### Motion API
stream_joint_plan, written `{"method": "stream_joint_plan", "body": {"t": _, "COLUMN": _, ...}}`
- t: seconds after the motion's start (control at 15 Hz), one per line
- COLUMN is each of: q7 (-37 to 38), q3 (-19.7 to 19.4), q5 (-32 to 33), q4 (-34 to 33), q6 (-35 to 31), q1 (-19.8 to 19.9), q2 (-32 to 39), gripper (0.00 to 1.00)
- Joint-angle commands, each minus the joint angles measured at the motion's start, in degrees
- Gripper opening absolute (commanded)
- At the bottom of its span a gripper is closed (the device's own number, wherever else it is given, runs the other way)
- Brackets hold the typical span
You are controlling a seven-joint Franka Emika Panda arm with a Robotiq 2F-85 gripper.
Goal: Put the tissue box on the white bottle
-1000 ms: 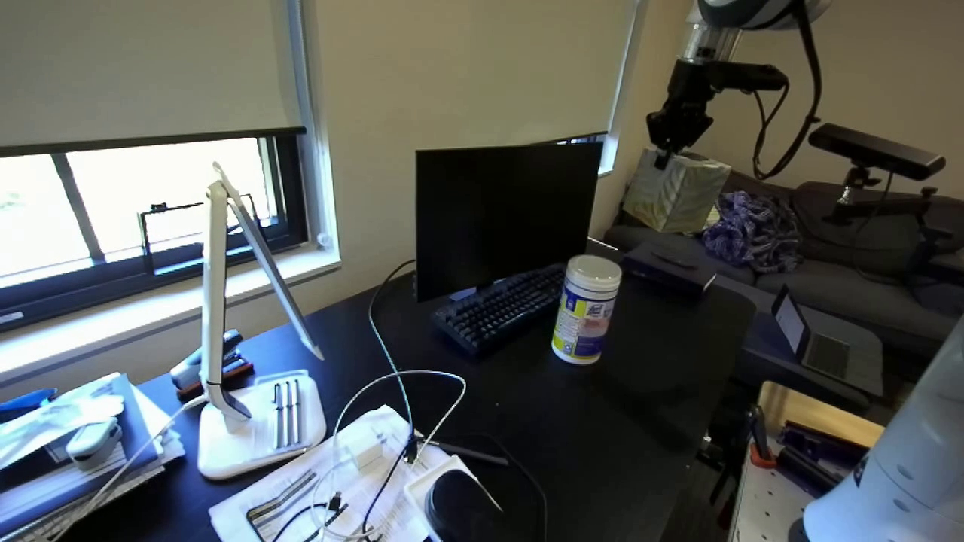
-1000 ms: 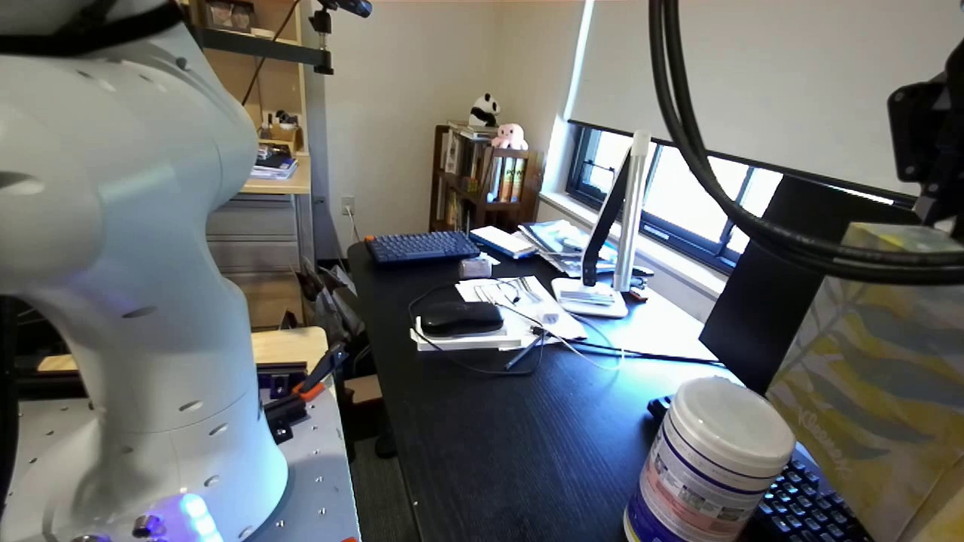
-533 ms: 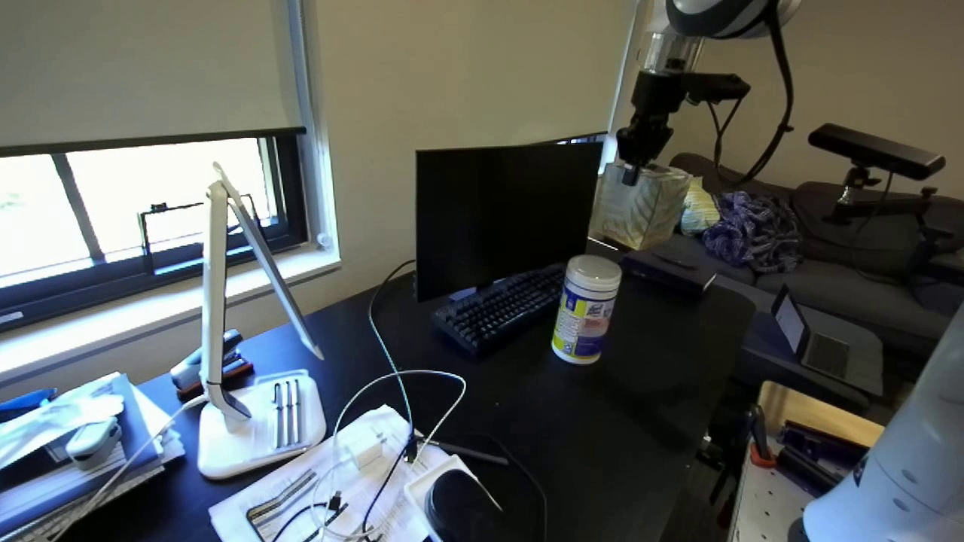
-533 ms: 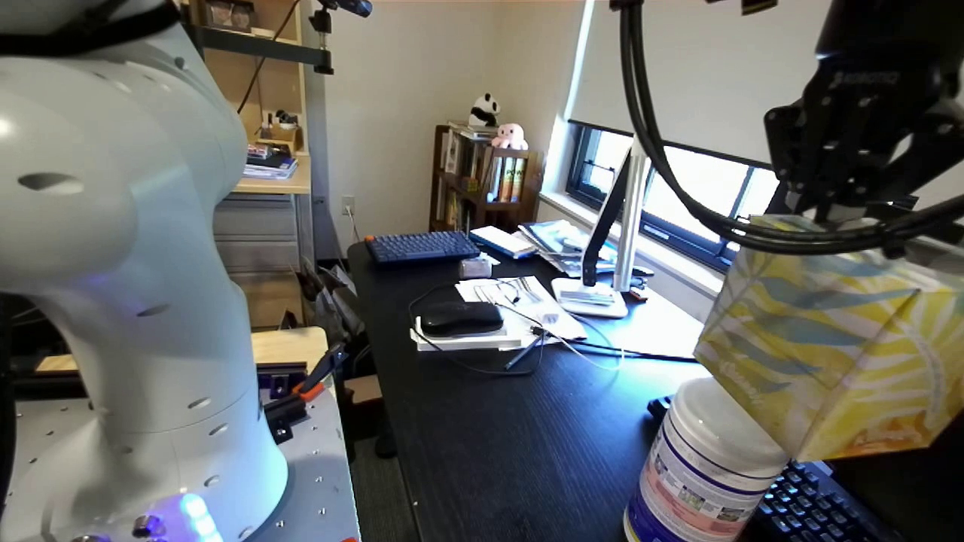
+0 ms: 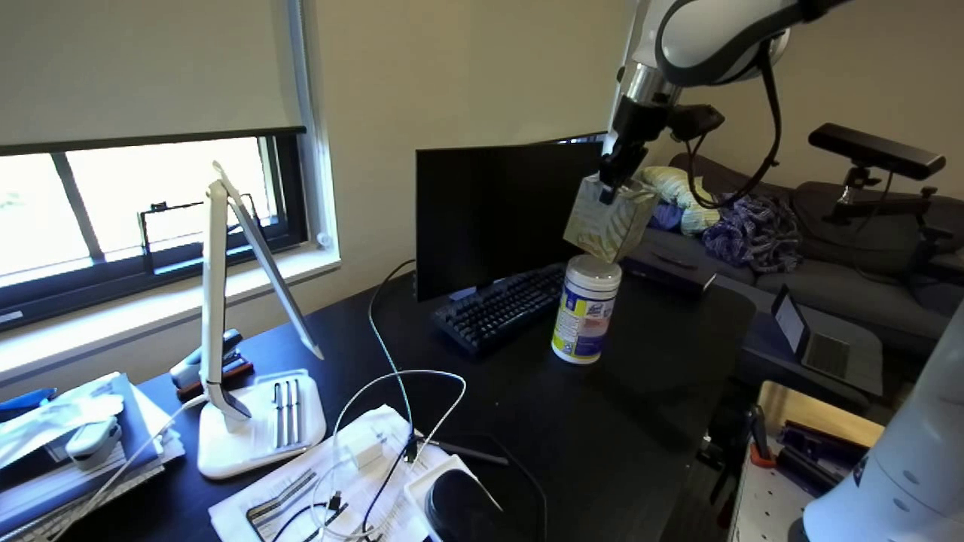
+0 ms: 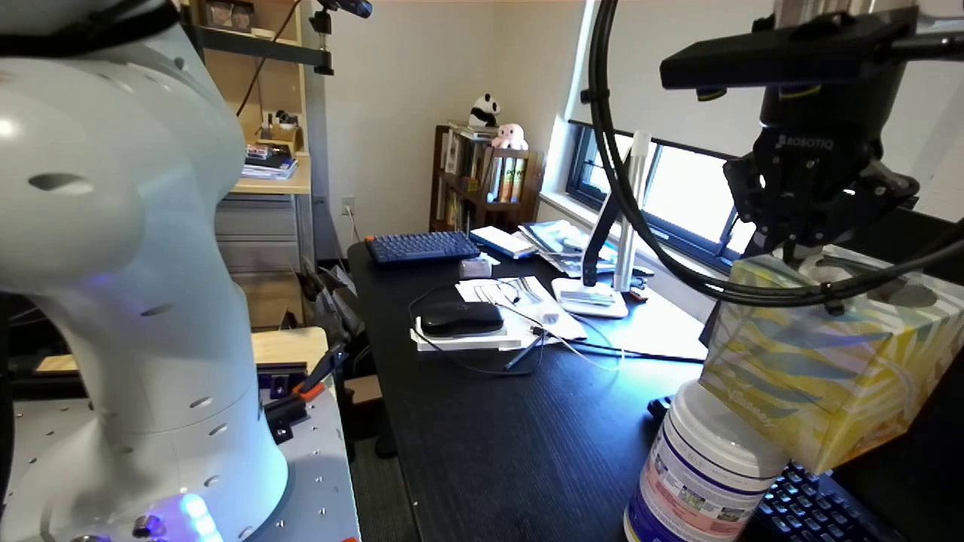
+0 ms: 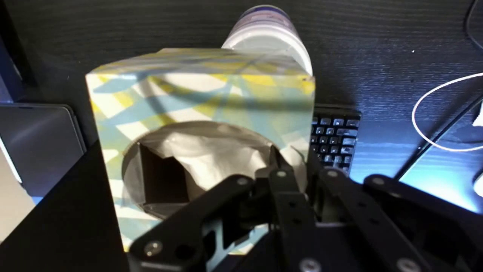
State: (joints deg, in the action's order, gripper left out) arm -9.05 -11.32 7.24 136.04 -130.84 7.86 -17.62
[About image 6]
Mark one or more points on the yellow patterned tissue box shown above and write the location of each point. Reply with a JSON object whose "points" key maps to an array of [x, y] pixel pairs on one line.
{"points": [[834, 373]]}

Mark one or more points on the pink plush toy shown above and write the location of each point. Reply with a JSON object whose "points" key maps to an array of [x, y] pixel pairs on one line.
{"points": [[509, 137]]}

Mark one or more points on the white wall outlet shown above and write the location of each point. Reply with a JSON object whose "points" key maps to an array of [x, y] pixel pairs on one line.
{"points": [[349, 207]]}

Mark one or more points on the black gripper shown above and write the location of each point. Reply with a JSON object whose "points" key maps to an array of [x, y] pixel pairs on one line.
{"points": [[818, 181]]}

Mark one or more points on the white drawer cabinet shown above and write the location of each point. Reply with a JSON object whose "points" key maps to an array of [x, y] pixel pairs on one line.
{"points": [[263, 236]]}

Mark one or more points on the small wooden bookshelf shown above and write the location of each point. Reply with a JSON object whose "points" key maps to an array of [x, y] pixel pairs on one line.
{"points": [[482, 186]]}

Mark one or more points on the white monitor on stand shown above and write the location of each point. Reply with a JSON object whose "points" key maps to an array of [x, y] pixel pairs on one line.
{"points": [[590, 300]]}

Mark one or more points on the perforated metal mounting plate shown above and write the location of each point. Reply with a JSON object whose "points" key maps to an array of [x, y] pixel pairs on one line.
{"points": [[316, 483]]}

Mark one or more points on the printed white papers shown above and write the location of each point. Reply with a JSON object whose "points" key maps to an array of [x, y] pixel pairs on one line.
{"points": [[522, 300]]}

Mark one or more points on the open magazine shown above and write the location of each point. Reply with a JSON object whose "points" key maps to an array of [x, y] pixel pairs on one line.
{"points": [[562, 244]]}

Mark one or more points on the tall wooden shelf unit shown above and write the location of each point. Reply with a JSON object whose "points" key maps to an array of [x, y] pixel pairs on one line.
{"points": [[272, 93]]}

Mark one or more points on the blue book stack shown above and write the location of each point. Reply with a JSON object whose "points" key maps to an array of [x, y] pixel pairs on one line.
{"points": [[267, 163]]}

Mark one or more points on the large white paper sheet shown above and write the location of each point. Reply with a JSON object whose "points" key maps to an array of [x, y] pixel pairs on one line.
{"points": [[653, 327]]}

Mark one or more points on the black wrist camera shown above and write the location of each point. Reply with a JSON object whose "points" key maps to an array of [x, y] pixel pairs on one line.
{"points": [[783, 49]]}

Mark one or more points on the white roller blind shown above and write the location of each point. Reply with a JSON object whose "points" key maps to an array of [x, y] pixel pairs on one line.
{"points": [[682, 110]]}

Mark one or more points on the white wipes bottle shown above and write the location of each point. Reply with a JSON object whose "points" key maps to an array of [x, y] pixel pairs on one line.
{"points": [[694, 483]]}

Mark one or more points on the black keyboard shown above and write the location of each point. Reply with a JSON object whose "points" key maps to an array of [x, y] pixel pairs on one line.
{"points": [[803, 507]]}

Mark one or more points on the black wallet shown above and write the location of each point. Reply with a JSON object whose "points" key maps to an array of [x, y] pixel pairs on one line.
{"points": [[460, 317]]}

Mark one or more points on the panda plush toy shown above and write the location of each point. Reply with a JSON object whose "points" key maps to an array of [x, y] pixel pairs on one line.
{"points": [[482, 112]]}

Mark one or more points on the black framed window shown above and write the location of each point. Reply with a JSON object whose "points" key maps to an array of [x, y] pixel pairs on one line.
{"points": [[688, 197]]}

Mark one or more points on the black mounting bar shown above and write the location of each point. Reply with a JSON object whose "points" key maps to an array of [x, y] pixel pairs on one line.
{"points": [[259, 44]]}

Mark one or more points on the grey metal pole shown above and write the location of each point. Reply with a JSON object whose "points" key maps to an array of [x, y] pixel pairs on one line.
{"points": [[319, 152]]}

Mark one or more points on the small white box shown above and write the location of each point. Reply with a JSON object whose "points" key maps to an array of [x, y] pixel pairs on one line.
{"points": [[476, 266]]}

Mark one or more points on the light wooden board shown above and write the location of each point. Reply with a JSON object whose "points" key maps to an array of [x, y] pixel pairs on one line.
{"points": [[290, 347]]}

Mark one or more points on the stack of white books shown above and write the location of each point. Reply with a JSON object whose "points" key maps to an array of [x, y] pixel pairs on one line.
{"points": [[501, 242]]}

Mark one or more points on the black camera on pole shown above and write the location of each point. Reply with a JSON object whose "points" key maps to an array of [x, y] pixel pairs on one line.
{"points": [[341, 8]]}

